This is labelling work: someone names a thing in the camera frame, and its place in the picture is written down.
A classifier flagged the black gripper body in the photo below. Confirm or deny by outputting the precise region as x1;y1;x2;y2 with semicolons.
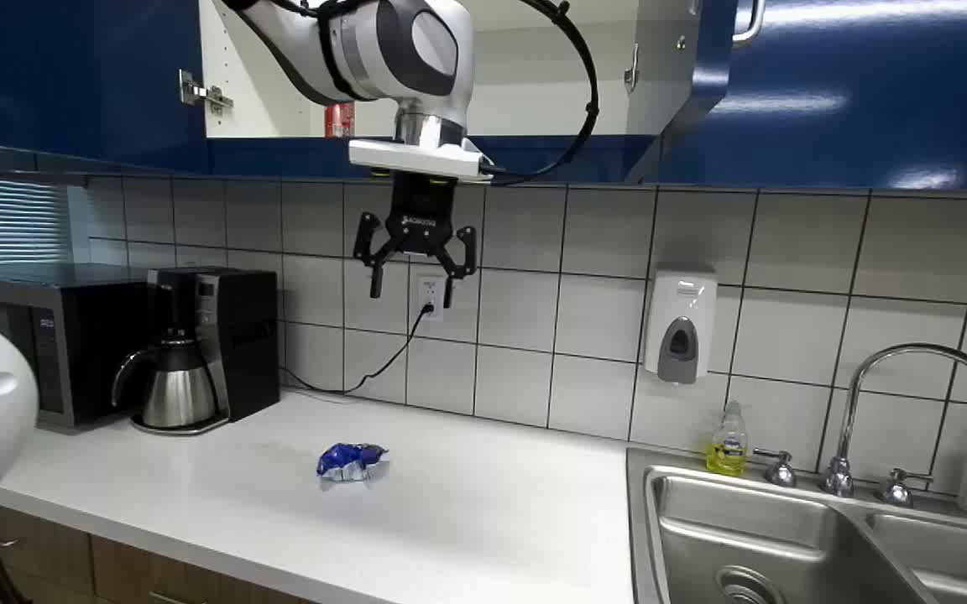
378;169;462;257

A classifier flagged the blue cabinet door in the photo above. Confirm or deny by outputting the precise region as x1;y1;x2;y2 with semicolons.
623;0;739;184
0;0;211;175

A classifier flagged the yellow dish soap bottle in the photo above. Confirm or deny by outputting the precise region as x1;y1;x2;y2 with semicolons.
702;399;753;479

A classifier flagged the wooden lower cabinet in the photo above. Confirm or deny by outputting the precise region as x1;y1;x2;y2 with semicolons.
0;502;319;604

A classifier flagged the blue upper cabinet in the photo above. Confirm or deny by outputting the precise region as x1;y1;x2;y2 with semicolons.
0;0;967;195

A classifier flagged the black coffee maker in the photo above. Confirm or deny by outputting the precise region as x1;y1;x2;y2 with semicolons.
143;263;283;431

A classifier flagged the blue chip bag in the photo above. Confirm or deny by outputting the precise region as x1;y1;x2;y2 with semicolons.
312;438;392;492

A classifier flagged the steel coffee carafe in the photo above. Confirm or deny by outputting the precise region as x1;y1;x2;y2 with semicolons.
108;333;226;435

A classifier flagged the black microwave oven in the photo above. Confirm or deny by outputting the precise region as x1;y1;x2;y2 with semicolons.
0;269;158;435

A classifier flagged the stainless steel double sink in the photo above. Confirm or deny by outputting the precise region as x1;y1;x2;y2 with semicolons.
623;447;967;604

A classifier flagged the chrome gooseneck faucet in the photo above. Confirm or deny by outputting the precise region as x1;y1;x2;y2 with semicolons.
819;339;967;499

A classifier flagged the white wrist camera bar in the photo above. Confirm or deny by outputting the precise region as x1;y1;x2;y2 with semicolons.
345;136;499;187

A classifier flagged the white wall outlet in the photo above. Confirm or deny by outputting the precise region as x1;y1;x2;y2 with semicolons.
405;262;449;327

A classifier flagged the black power cord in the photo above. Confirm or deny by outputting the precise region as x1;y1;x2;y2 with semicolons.
279;298;439;399

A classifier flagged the white wall soap dispenser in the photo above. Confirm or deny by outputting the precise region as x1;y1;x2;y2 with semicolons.
642;263;723;388

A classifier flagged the metal cabinet door handle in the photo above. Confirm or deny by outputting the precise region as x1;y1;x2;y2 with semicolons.
728;0;768;45

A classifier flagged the chrome faucet handle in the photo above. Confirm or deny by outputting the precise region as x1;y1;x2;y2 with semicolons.
753;447;801;490
880;466;933;506

